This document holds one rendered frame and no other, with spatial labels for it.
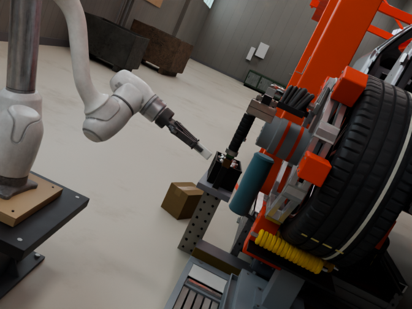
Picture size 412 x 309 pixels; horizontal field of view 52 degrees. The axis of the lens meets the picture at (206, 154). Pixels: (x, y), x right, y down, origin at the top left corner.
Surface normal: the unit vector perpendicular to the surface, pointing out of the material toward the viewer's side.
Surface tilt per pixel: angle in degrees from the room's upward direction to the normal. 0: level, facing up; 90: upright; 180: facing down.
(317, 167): 90
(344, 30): 90
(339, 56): 90
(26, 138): 75
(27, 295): 0
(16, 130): 70
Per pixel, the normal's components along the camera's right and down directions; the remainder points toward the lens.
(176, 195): -0.57, -0.04
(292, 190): -0.18, 0.18
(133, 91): 0.33, -0.24
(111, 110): 0.61, -0.09
